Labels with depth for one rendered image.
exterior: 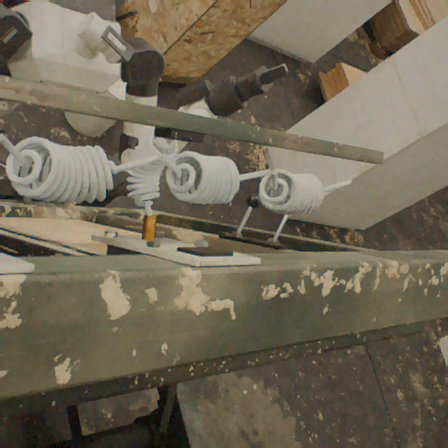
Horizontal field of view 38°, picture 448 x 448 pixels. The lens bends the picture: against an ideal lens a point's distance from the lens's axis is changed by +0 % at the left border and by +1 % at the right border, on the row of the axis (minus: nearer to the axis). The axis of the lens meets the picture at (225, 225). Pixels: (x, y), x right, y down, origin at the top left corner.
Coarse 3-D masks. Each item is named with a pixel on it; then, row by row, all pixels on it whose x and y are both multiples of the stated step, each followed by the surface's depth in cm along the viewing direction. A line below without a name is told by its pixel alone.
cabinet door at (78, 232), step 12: (24, 228) 157; (36, 228) 160; (48, 228) 163; (60, 228) 166; (72, 228) 169; (84, 228) 172; (96, 228) 175; (108, 228) 176; (72, 240) 141; (84, 240) 143
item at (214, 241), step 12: (108, 216) 193; (120, 216) 194; (120, 228) 189; (132, 228) 185; (156, 228) 178; (168, 228) 174; (180, 228) 176; (180, 240) 171; (192, 240) 167; (204, 240) 164; (216, 240) 161; (228, 240) 158; (240, 252) 156; (252, 252) 153; (264, 252) 150; (276, 252) 148; (288, 252) 145
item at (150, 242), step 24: (144, 144) 74; (168, 144) 76; (144, 168) 75; (144, 192) 76; (144, 216) 77; (0, 240) 98; (24, 240) 93; (48, 240) 96; (96, 240) 77; (120, 240) 74; (144, 240) 77; (168, 240) 80; (192, 264) 65; (216, 264) 67; (240, 264) 69
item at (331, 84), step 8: (336, 64) 526; (344, 64) 524; (320, 72) 530; (328, 72) 532; (336, 72) 528; (344, 72) 519; (352, 72) 529; (360, 72) 540; (320, 80) 525; (328, 80) 532; (336, 80) 525; (344, 80) 520; (352, 80) 523; (312, 88) 536; (320, 88) 524; (328, 88) 527; (336, 88) 525; (344, 88) 518; (328, 96) 520
